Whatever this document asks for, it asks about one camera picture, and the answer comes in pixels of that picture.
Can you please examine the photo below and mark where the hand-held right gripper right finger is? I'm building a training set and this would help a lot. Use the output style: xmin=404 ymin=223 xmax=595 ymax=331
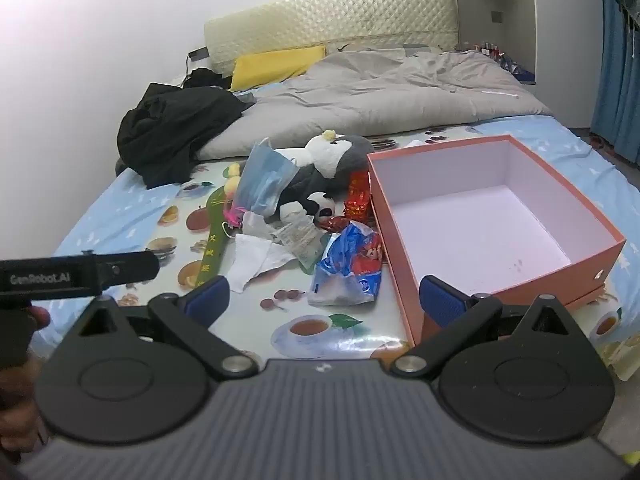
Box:
xmin=390 ymin=275 xmax=573 ymax=379

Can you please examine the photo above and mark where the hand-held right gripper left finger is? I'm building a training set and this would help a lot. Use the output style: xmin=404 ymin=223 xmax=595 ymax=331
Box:
xmin=75 ymin=275 xmax=261 ymax=382

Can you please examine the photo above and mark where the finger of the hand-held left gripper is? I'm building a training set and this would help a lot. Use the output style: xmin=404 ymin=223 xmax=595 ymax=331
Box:
xmin=100 ymin=251 xmax=161 ymax=289

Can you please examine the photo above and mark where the white tissue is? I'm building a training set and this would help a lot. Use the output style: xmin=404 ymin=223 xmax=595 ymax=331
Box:
xmin=227 ymin=233 xmax=299 ymax=294

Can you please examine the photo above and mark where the orange-rimmed white box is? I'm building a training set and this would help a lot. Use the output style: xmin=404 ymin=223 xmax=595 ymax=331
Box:
xmin=367 ymin=134 xmax=627 ymax=345

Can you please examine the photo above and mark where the translucent white plastic bag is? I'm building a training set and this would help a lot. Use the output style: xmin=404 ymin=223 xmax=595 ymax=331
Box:
xmin=242 ymin=211 xmax=281 ymax=240

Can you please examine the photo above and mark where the blue white snack bag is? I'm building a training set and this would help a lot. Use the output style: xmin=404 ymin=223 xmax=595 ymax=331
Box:
xmin=307 ymin=220 xmax=385 ymax=307

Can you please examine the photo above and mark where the dark red snack packet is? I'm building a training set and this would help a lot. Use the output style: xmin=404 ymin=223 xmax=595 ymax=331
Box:
xmin=317 ymin=214 xmax=354 ymax=235

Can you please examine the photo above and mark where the person's left hand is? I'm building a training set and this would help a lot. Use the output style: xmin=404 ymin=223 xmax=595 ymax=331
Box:
xmin=0 ymin=306 xmax=52 ymax=467

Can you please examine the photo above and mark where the fruit print bed sheet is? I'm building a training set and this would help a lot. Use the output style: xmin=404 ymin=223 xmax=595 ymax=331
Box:
xmin=50 ymin=77 xmax=640 ymax=384

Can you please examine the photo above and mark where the green printed ribbon strip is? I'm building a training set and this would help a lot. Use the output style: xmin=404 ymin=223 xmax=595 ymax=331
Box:
xmin=197 ymin=187 xmax=236 ymax=287

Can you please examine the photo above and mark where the clear plastic packet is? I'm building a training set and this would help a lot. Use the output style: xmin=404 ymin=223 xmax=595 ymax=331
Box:
xmin=275 ymin=217 xmax=331 ymax=275

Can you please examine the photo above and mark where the shiny red foil packet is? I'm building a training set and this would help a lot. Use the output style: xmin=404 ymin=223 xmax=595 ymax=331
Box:
xmin=343 ymin=169 xmax=375 ymax=225

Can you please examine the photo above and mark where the small panda plush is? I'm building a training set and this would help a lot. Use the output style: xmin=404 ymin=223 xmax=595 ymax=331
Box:
xmin=277 ymin=191 xmax=337 ymax=225

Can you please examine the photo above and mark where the black clothing pile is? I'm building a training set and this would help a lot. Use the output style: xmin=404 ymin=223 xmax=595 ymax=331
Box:
xmin=115 ymin=67 xmax=257 ymax=190

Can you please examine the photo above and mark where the grey white penguin plush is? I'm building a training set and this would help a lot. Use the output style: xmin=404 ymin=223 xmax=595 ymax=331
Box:
xmin=270 ymin=130 xmax=376 ymax=212

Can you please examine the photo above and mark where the grey duvet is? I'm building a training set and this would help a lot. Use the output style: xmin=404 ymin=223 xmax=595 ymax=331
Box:
xmin=194 ymin=47 xmax=554 ymax=164

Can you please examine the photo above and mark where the yellow pillow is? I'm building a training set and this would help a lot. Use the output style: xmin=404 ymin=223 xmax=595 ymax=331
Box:
xmin=229 ymin=45 xmax=327 ymax=92

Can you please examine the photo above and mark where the row of small bottles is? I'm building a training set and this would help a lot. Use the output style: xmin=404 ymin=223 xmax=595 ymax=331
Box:
xmin=462 ymin=39 xmax=511 ymax=64

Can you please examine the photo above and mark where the grey pillow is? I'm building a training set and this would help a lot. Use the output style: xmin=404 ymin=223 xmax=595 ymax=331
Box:
xmin=327 ymin=41 xmax=439 ymax=59

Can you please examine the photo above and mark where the blue curtain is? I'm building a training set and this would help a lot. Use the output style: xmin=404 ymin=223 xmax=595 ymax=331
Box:
xmin=589 ymin=0 xmax=640 ymax=162

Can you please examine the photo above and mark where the white wardrobe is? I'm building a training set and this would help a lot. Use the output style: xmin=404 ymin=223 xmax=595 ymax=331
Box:
xmin=529 ymin=0 xmax=609 ymax=129

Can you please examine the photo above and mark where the cream quilted headboard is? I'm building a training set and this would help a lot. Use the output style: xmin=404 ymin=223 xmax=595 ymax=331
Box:
xmin=203 ymin=0 xmax=460 ymax=75

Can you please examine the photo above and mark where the black charger with cable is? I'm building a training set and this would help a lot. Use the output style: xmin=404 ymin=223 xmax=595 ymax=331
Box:
xmin=184 ymin=47 xmax=211 ymax=82

